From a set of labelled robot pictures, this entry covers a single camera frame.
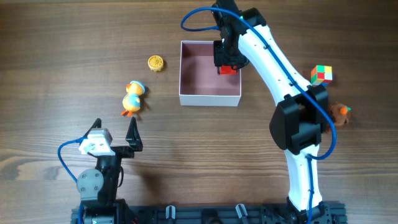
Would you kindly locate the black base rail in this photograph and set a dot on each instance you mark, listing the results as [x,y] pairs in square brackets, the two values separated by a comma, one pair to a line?
[266,213]

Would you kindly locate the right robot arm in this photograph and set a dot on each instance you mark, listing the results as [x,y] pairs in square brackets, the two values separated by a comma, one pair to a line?
[300,116]

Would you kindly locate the yellow round toy cap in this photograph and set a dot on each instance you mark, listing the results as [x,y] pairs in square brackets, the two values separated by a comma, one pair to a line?
[155,63]

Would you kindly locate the brown plush toy with carrot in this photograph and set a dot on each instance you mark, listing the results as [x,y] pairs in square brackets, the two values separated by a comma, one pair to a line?
[339,114]

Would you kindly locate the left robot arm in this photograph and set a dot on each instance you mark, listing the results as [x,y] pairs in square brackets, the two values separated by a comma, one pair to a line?
[98,186]

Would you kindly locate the colourful puzzle cube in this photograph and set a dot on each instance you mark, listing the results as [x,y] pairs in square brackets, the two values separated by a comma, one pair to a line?
[321,75]

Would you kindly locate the yellow duck toy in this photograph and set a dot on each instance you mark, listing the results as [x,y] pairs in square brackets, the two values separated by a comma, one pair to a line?
[132,101]

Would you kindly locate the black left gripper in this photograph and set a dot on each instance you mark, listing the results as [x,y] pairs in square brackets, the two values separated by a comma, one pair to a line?
[132,136]

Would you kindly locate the red toy car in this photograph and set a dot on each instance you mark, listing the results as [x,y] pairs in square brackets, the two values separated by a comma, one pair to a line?
[226,70]

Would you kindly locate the white cardboard box pink inside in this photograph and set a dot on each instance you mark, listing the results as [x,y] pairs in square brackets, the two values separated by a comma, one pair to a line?
[200,84]

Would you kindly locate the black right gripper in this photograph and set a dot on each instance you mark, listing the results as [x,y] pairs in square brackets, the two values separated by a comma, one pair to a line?
[218,59]

